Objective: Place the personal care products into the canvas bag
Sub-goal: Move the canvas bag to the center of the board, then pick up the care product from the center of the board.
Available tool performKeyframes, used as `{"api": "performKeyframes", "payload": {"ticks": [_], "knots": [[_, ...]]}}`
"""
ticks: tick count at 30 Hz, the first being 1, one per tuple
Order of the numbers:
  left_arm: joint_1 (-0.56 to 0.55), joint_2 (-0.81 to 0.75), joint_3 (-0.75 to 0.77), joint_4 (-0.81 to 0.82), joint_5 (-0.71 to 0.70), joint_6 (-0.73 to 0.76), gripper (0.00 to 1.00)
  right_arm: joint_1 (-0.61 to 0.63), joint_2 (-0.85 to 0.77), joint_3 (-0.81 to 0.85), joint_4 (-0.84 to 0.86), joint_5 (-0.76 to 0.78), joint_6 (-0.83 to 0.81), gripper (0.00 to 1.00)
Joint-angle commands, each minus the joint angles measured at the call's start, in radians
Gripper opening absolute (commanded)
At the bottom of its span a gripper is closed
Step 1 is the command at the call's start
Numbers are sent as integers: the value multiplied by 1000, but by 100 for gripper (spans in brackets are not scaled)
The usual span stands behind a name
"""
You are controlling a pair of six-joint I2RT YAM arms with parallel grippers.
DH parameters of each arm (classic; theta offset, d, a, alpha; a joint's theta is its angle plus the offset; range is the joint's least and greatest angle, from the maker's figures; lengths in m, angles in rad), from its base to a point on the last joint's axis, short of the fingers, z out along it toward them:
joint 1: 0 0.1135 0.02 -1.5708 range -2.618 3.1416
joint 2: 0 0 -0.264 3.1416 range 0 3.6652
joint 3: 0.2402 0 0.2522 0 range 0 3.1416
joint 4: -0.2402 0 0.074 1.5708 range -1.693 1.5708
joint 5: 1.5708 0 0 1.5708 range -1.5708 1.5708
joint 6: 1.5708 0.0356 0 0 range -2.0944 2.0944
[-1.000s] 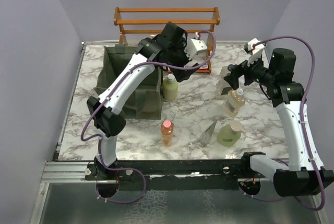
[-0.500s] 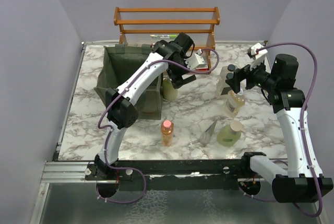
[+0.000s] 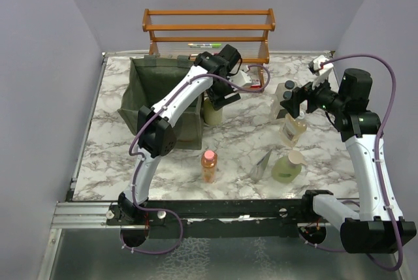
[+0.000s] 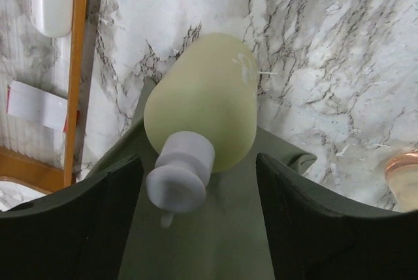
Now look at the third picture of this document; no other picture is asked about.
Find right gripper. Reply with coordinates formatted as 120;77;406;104
281;70;347;117

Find clear square bottle black caps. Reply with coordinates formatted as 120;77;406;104
269;80;296;121

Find green lotion pump bottle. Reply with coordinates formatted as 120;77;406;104
203;98;223;126

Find orange bottle pink cap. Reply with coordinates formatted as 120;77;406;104
201;150;217;183

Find green canvas bag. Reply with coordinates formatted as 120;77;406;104
117;54;204;151

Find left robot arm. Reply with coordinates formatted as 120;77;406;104
118;44;242;225

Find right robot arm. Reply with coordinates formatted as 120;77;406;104
281;69;417;254

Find amber mouthwash bottle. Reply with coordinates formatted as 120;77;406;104
280;110;307;148

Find red card box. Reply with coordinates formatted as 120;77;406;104
250;79;262;89

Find green marker pen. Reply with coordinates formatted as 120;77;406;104
187;43;222;48

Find green soap pump dispenser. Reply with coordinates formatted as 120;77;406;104
271;150;307;183

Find silver foil pouch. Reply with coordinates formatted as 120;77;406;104
249;149;272;183

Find wooden shelf rack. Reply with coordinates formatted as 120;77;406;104
142;8;276;65

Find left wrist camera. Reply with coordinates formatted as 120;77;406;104
231;70;252;87

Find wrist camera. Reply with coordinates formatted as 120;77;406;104
231;70;252;87
308;55;334;89

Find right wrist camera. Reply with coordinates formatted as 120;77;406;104
308;55;334;89

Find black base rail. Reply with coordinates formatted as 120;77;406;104
106;194;327;245

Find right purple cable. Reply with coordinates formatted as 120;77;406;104
298;54;406;272

